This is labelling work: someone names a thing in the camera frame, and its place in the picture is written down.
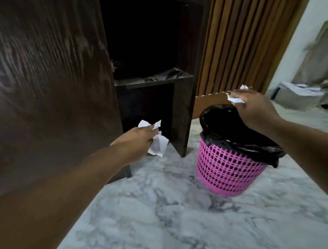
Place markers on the person's right hand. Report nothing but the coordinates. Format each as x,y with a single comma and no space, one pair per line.
256,110

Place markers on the person's right forearm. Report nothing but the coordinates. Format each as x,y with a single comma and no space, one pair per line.
302,146

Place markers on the dark wooden cabinet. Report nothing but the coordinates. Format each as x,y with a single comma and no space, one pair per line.
51,77

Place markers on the light wooden table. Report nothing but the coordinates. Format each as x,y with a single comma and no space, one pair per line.
315,64

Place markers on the white paper sheets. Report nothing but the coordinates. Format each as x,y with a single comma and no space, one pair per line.
302,89

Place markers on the person's left hand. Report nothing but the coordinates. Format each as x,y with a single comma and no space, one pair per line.
135,143

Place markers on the black trash bag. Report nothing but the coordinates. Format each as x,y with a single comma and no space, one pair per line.
225,128

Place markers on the paper sheet wad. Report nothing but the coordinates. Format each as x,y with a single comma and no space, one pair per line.
159,146
234,100

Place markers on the brown slatted wooden door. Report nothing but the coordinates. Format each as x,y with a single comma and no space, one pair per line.
243,38

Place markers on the person's left forearm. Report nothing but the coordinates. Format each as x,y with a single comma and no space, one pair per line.
51,200

